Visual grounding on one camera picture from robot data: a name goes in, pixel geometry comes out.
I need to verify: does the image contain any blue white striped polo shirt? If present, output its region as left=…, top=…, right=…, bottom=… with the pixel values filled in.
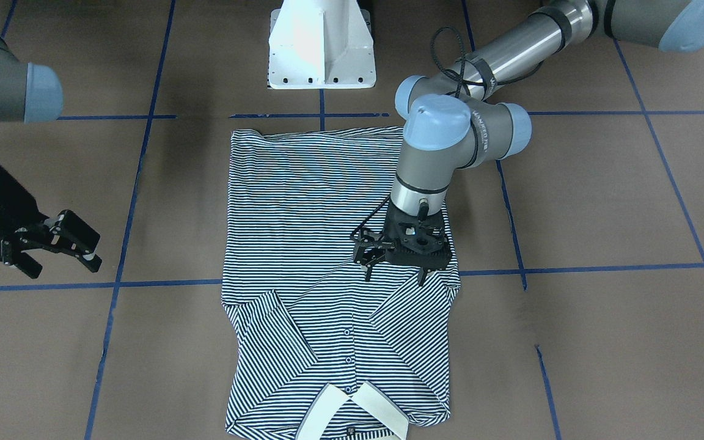
left=221, top=127, right=461, bottom=439

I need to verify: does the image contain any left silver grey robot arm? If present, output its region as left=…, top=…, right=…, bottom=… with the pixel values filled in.
left=350, top=1, right=704, bottom=286

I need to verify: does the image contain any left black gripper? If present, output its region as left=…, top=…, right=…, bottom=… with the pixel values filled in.
left=352, top=202, right=452, bottom=287

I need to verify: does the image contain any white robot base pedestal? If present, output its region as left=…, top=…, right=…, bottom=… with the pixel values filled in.
left=266, top=1, right=377, bottom=90

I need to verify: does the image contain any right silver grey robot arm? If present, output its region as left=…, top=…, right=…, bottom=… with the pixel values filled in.
left=0, top=35, right=101, bottom=279

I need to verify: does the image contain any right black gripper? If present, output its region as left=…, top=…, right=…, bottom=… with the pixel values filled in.
left=0, top=167, right=101, bottom=279

